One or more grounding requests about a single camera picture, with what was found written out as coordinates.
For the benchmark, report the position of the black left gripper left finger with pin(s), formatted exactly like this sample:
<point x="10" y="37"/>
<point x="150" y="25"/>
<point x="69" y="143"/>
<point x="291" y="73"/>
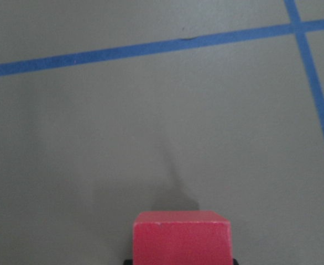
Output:
<point x="128" y="262"/>

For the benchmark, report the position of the red block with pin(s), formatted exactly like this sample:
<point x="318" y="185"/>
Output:
<point x="182" y="237"/>

